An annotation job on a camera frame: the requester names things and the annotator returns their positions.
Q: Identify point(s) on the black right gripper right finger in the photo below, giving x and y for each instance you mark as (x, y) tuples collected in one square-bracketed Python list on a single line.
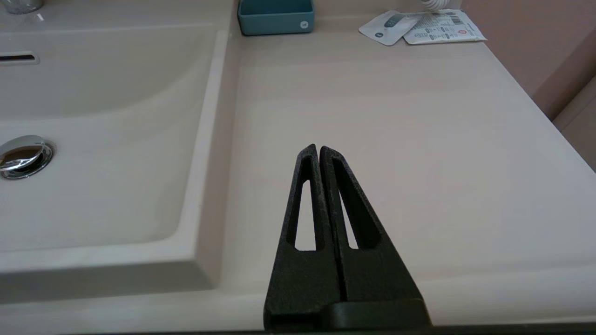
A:
[(372, 274)]

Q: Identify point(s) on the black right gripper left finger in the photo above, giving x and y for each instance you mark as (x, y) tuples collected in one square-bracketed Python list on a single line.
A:
[(298, 284)]

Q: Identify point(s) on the chrome faucet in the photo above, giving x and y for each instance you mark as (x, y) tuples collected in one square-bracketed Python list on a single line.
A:
[(18, 5)]

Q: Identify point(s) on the beige sink basin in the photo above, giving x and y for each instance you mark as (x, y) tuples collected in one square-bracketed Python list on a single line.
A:
[(116, 163)]

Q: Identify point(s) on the white sachet grey picture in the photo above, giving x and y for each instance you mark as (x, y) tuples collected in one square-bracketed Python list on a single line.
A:
[(386, 28)]

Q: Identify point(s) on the blue soap dish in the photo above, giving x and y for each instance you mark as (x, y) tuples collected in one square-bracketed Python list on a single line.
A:
[(274, 21)]

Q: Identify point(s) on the chrome drain stopper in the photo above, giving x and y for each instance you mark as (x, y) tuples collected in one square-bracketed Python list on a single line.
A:
[(21, 157)]

